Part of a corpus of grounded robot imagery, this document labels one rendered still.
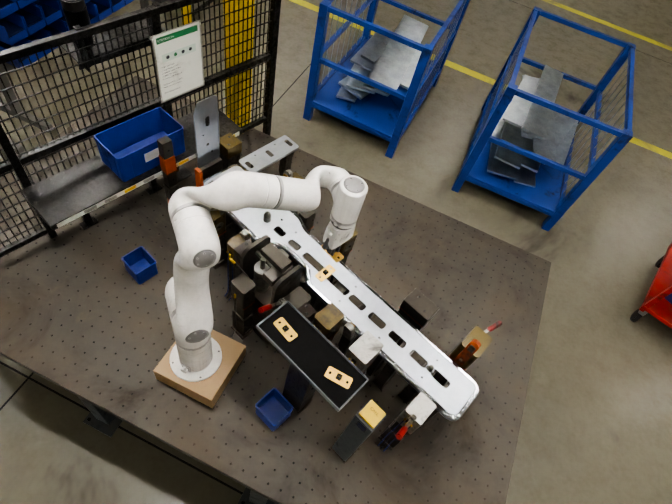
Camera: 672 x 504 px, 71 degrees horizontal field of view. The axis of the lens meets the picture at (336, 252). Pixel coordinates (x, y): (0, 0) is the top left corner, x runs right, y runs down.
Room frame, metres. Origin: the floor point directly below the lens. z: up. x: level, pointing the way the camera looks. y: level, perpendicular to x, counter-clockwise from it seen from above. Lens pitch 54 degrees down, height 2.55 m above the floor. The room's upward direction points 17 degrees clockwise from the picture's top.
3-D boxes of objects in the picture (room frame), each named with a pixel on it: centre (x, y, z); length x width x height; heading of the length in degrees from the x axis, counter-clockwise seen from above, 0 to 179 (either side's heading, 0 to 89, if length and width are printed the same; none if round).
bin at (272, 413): (0.53, 0.05, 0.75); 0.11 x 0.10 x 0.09; 60
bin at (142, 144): (1.30, 0.89, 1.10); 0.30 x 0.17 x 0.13; 151
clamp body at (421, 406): (0.57, -0.41, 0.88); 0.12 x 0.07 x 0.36; 150
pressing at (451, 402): (1.01, -0.01, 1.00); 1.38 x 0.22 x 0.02; 60
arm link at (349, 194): (0.95, 0.01, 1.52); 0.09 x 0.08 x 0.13; 36
